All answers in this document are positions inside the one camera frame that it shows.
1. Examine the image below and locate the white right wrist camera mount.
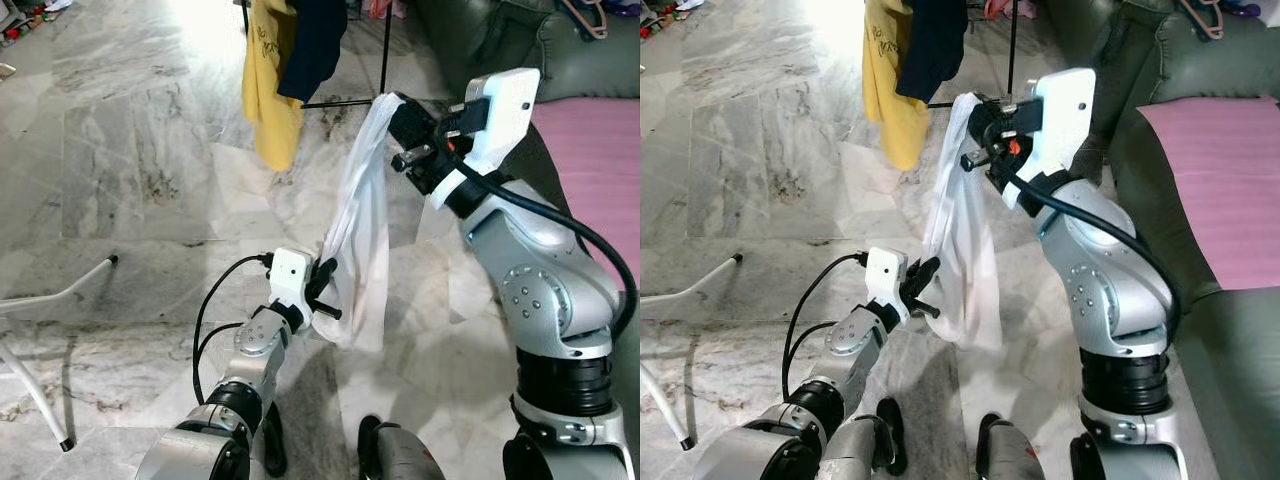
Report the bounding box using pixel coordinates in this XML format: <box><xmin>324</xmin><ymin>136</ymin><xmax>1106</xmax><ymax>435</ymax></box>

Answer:
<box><xmin>1000</xmin><ymin>67</ymin><xmax>1098</xmax><ymax>211</ymax></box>
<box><xmin>428</xmin><ymin>67</ymin><xmax>542</xmax><ymax>211</ymax></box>

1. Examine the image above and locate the pale blue folding table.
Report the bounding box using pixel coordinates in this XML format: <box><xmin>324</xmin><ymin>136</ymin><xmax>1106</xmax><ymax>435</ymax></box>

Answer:
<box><xmin>640</xmin><ymin>253</ymin><xmax>743</xmax><ymax>451</ymax></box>
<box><xmin>0</xmin><ymin>253</ymin><xmax>119</xmax><ymax>453</ymax></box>

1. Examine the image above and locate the navy garment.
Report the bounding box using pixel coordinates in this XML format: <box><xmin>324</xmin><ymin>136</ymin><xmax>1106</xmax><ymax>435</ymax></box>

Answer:
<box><xmin>897</xmin><ymin>0</ymin><xmax>969</xmax><ymax>103</ymax></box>
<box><xmin>277</xmin><ymin>0</ymin><xmax>348</xmax><ymax>104</ymax></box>

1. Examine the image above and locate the robot leg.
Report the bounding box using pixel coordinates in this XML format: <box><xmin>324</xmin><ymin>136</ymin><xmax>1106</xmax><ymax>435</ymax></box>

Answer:
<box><xmin>820</xmin><ymin>397</ymin><xmax>909</xmax><ymax>480</ymax></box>
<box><xmin>357</xmin><ymin>413</ymin><xmax>446</xmax><ymax>480</ymax></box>
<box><xmin>245</xmin><ymin>400</ymin><xmax>291</xmax><ymax>479</ymax></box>
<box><xmin>975</xmin><ymin>413</ymin><xmax>1046</xmax><ymax>480</ymax></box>

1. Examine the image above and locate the leather sofa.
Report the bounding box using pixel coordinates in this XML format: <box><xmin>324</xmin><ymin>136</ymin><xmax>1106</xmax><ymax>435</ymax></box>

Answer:
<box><xmin>410</xmin><ymin>0</ymin><xmax>641</xmax><ymax>480</ymax></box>
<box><xmin>1040</xmin><ymin>0</ymin><xmax>1280</xmax><ymax>480</ymax></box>

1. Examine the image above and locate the pink blanket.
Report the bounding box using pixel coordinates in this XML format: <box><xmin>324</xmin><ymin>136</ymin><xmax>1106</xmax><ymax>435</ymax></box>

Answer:
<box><xmin>1138</xmin><ymin>95</ymin><xmax>1280</xmax><ymax>291</ymax></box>
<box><xmin>528</xmin><ymin>97</ymin><xmax>641</xmax><ymax>291</ymax></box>

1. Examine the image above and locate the thin white garment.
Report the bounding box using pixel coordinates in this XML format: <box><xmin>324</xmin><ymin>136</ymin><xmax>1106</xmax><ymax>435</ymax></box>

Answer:
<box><xmin>920</xmin><ymin>92</ymin><xmax>1004</xmax><ymax>351</ymax></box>
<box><xmin>320</xmin><ymin>92</ymin><xmax>413</xmax><ymax>353</ymax></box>

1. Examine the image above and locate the robot left leg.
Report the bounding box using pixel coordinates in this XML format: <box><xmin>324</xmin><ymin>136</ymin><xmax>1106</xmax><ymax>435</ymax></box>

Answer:
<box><xmin>245</xmin><ymin>400</ymin><xmax>291</xmax><ymax>479</ymax></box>
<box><xmin>820</xmin><ymin>397</ymin><xmax>909</xmax><ymax>480</ymax></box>

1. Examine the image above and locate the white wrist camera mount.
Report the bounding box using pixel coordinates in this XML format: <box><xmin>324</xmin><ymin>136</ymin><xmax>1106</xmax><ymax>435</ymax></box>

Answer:
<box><xmin>865</xmin><ymin>247</ymin><xmax>909</xmax><ymax>323</ymax></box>
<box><xmin>428</xmin><ymin>67</ymin><xmax>542</xmax><ymax>211</ymax></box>
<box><xmin>1000</xmin><ymin>67</ymin><xmax>1098</xmax><ymax>211</ymax></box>
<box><xmin>268</xmin><ymin>247</ymin><xmax>318</xmax><ymax>323</ymax></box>

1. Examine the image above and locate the yellow shirt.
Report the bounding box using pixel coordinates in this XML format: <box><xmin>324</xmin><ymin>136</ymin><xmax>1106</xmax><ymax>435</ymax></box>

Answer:
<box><xmin>242</xmin><ymin>0</ymin><xmax>306</xmax><ymax>173</ymax></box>
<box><xmin>862</xmin><ymin>0</ymin><xmax>933</xmax><ymax>171</ymax></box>

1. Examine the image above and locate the robot right leg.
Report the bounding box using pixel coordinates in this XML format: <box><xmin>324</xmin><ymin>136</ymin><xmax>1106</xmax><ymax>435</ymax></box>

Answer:
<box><xmin>975</xmin><ymin>413</ymin><xmax>1046</xmax><ymax>480</ymax></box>
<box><xmin>357</xmin><ymin>413</ymin><xmax>446</xmax><ymax>480</ymax></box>

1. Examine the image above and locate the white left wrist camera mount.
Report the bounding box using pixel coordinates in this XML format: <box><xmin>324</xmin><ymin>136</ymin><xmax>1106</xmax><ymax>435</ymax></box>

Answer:
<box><xmin>268</xmin><ymin>247</ymin><xmax>318</xmax><ymax>323</ymax></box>
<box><xmin>865</xmin><ymin>247</ymin><xmax>909</xmax><ymax>323</ymax></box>

